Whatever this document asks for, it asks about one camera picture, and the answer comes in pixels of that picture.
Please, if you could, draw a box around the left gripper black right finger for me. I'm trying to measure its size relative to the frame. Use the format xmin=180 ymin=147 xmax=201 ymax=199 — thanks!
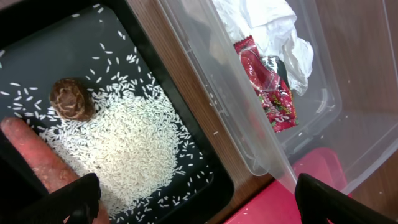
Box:
xmin=294 ymin=173 xmax=397 ymax=224

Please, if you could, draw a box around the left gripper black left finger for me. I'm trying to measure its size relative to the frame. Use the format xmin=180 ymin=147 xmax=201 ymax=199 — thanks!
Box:
xmin=12 ymin=173 xmax=101 ymax=224

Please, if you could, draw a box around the orange carrot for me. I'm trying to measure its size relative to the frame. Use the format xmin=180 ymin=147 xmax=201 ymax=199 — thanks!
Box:
xmin=1 ymin=117 xmax=110 ymax=223

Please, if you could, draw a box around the brown mushroom piece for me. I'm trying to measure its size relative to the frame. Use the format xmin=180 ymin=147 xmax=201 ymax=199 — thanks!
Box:
xmin=49 ymin=78 xmax=95 ymax=121

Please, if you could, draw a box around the red snack wrapper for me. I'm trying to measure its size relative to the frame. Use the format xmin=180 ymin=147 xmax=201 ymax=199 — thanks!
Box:
xmin=234 ymin=36 xmax=299 ymax=133

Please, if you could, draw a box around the white tissue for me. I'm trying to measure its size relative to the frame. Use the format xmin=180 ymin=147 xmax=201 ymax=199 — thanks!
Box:
xmin=213 ymin=0 xmax=314 ymax=96

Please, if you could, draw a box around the black waste tray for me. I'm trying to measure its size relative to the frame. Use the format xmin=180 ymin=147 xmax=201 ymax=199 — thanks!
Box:
xmin=1 ymin=1 xmax=234 ymax=223

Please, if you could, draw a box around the red plastic tray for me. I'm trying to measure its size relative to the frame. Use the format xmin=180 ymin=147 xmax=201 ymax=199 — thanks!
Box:
xmin=225 ymin=147 xmax=347 ymax=224

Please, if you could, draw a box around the white rice pile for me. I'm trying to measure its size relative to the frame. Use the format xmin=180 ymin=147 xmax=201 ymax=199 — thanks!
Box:
xmin=0 ymin=2 xmax=215 ymax=224

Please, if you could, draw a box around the clear plastic bin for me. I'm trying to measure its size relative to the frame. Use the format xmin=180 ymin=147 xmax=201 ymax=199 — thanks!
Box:
xmin=160 ymin=1 xmax=397 ymax=194

